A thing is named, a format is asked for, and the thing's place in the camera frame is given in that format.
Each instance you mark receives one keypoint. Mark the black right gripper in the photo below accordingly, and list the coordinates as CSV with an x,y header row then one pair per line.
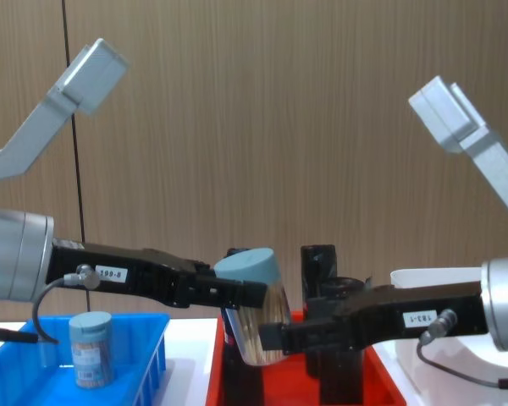
x,y
389,313

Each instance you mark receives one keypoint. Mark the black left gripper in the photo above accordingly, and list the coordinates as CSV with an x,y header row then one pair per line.
x,y
148,275

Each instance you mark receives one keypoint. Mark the clear toothpick jar grey lid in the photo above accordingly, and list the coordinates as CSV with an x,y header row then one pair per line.
x,y
275,304
91,351

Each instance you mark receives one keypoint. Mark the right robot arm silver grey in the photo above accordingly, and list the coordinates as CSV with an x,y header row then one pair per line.
x,y
506,300

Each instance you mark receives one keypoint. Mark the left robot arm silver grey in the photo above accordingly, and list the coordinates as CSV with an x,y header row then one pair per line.
x,y
17,254

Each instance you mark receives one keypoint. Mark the tall black bottle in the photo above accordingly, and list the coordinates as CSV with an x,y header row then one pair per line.
x,y
340,376

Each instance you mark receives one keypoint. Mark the red plastic bin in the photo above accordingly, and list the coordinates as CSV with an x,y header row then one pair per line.
x,y
288,380

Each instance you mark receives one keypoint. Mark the blue plastic bin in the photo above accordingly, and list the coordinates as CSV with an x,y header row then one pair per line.
x,y
144,363

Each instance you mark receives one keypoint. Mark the white plastic bin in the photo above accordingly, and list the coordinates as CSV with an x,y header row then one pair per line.
x,y
440,372

